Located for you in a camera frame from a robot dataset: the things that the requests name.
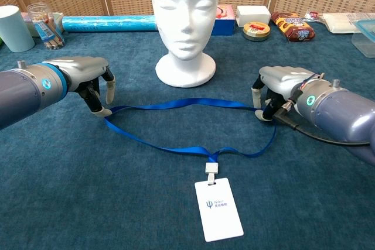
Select small white box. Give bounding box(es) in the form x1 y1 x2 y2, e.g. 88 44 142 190
236 5 271 28

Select blue lanyard with badge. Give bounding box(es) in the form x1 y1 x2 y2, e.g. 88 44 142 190
104 97 277 242

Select blue cling film roll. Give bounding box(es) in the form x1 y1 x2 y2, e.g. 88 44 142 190
62 15 159 33

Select small red white packet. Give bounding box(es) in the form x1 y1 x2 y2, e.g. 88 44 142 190
304 11 325 22

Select blue pink cookie box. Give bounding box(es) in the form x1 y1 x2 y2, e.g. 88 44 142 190
211 4 237 36

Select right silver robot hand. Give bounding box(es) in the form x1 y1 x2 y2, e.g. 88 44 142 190
251 66 323 122

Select clear container blue lid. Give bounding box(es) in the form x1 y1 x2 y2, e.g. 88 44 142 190
350 19 375 58

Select brown cookie packet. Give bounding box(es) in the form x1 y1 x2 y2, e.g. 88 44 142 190
270 12 316 43

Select light blue paper cup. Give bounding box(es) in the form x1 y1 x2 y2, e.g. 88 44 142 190
0 5 35 53

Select dark blue tablecloth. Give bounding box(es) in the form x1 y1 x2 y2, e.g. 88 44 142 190
0 23 375 250

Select white foam mannequin head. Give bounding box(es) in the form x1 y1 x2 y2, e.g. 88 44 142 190
149 0 220 88

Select clear jar biscuit sticks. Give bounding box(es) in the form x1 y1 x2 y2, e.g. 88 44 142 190
26 3 66 51

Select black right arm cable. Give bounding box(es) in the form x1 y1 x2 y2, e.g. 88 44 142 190
274 97 373 146

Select white wipes packet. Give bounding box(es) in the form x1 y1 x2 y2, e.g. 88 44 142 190
322 12 375 33

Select round yellow tin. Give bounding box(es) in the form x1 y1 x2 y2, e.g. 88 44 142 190
242 22 271 42

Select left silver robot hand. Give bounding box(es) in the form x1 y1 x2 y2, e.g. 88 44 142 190
51 56 117 117

